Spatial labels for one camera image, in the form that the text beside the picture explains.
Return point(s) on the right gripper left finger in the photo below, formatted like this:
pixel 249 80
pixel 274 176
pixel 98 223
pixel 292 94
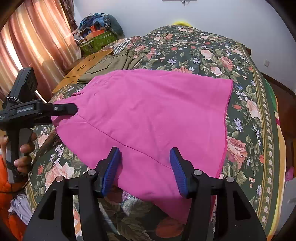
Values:
pixel 106 171

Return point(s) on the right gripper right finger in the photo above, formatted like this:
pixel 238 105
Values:
pixel 183 170

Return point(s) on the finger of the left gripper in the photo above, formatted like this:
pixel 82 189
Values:
pixel 64 109

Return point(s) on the pink pants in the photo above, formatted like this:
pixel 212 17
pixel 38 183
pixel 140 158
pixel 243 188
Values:
pixel 146 113

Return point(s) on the orange sleeve forearm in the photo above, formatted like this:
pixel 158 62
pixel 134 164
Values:
pixel 8 191

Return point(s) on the left hand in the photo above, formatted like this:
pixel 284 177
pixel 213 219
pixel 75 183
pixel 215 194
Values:
pixel 23 164

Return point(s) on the brown cardboard box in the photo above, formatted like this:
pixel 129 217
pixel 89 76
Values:
pixel 83 65

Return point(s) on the green patterned box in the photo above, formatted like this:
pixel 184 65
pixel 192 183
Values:
pixel 96 43

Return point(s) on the floral bedspread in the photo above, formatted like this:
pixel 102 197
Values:
pixel 255 155

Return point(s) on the olive green pants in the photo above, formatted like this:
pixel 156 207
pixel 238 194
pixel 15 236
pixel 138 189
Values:
pixel 125 60

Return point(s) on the pink striped curtain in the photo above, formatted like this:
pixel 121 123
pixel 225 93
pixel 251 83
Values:
pixel 37 35

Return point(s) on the striped cloth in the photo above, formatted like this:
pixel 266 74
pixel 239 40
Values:
pixel 120 45

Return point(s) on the pile of clothes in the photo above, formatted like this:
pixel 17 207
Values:
pixel 100 21

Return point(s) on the yellow object behind bed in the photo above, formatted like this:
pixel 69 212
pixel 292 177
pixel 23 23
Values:
pixel 182 23

